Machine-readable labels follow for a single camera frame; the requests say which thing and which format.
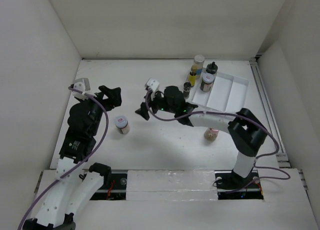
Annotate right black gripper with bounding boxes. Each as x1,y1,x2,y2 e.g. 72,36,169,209
136,87,178,119

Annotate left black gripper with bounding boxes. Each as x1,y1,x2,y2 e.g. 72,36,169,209
79,85,121,136

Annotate white red lid jar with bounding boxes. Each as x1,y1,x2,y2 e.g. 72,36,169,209
200,73,215,93
114,115,130,135

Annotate black pepper grinder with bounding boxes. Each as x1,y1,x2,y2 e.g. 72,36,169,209
182,81,192,99

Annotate small yellow brown bottle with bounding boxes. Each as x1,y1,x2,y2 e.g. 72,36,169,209
188,65,197,87

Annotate pink cap bottle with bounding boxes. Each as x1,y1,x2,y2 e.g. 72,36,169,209
204,128,219,142

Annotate silver lid spice jar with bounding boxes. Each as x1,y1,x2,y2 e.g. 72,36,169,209
193,54,205,79

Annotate black knob lid jar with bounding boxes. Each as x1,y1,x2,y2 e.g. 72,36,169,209
205,61,218,77

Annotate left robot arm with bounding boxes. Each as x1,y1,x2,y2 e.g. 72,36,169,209
18,83,122,230

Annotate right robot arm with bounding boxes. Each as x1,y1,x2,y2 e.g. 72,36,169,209
135,86,267,190

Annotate white foam block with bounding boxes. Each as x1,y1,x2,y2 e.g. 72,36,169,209
126,169,218,202

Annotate white organizer tray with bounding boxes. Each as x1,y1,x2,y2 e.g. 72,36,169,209
186,72,249,112

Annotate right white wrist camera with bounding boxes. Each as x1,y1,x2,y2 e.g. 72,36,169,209
144,78,160,93

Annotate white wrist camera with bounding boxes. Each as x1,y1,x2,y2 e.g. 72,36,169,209
70,77,91,100
144,78,160,93

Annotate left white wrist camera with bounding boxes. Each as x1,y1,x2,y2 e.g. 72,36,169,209
70,77,91,100

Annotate black mounting rail front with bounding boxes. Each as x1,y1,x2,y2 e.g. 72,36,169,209
91,170,264,202

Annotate aluminium rail right side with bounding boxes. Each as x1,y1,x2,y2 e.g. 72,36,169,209
249,58,292,169

